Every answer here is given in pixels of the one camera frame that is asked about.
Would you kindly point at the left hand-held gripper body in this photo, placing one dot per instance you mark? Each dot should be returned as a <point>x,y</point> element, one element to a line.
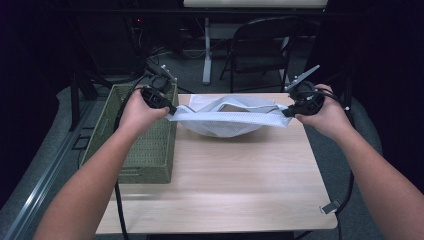
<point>156,91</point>

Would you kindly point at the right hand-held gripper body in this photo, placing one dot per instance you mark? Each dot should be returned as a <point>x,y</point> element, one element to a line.
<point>308,100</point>

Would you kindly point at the green woven basket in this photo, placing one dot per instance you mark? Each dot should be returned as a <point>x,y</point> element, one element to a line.
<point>153,153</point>

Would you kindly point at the white mesh laundry bag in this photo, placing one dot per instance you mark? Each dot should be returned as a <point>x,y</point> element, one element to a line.
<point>226,123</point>

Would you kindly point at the person's right hand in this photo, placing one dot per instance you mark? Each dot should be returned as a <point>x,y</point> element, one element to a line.
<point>331,116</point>

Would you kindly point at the person's left hand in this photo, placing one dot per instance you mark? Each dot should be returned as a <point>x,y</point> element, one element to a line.
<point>140,115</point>

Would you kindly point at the black equipment with red light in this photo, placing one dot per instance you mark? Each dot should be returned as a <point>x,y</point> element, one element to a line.
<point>113,46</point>

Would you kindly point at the white desk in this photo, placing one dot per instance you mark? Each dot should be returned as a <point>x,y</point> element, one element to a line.
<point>207,50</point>

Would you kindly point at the black folding chair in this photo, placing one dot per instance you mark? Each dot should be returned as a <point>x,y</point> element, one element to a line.
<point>260,50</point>

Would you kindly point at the grey table clip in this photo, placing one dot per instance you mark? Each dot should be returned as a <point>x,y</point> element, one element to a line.
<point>330,206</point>

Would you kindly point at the black square bracket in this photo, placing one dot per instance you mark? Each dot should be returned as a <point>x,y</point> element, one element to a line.
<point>75,143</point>

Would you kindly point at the aluminium rail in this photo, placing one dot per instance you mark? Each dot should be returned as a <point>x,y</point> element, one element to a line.
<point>33,190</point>

